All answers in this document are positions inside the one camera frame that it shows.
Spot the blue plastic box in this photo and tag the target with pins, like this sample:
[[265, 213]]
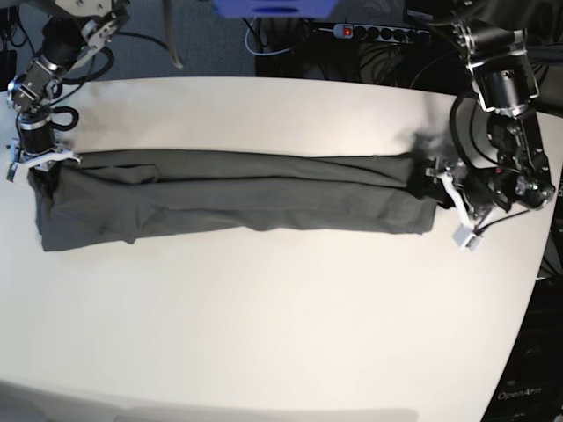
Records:
[[274, 8]]

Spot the white power strip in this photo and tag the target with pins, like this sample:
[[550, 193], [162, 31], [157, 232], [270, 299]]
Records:
[[378, 33]]

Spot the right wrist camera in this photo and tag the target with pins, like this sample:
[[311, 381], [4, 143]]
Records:
[[12, 172]]

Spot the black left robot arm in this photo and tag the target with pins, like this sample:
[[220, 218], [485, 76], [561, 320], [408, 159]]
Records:
[[501, 44]]

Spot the grey T-shirt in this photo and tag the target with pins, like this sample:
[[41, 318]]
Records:
[[127, 195]]

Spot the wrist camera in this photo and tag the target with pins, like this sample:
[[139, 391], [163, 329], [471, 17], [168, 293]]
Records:
[[12, 172], [466, 238]]

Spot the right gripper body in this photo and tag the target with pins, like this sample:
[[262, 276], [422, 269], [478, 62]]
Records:
[[37, 146]]

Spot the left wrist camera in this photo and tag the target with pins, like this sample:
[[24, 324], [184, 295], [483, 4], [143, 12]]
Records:
[[466, 238]]

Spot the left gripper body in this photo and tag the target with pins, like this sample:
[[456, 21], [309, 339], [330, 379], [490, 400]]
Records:
[[472, 191]]

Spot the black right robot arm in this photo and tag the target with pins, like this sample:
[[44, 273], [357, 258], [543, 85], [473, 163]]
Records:
[[76, 32]]

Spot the black OpenArm base box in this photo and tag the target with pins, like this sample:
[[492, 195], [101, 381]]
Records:
[[530, 387]]

